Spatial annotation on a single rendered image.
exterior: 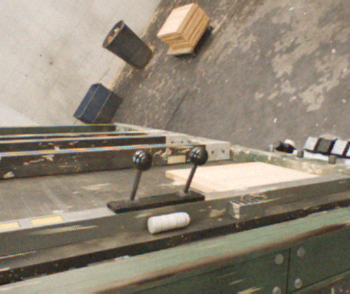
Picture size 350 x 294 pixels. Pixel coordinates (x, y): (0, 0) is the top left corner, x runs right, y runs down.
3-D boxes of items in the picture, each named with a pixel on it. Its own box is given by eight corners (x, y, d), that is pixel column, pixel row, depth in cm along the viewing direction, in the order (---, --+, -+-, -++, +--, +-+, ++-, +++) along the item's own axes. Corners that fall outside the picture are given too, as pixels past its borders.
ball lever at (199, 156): (193, 204, 75) (214, 154, 68) (178, 206, 73) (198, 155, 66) (185, 192, 78) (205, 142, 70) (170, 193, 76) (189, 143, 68)
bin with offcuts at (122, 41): (160, 45, 547) (127, 17, 513) (143, 73, 541) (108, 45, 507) (146, 47, 591) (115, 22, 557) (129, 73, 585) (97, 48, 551)
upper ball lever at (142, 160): (142, 212, 69) (158, 157, 62) (123, 214, 67) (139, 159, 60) (135, 199, 71) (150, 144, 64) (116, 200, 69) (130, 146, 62)
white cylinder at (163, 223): (154, 235, 65) (190, 228, 69) (154, 220, 65) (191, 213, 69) (146, 230, 68) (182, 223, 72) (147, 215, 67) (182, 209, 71)
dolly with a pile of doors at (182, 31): (218, 24, 435) (195, 1, 415) (196, 59, 429) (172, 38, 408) (191, 30, 487) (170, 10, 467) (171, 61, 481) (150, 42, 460)
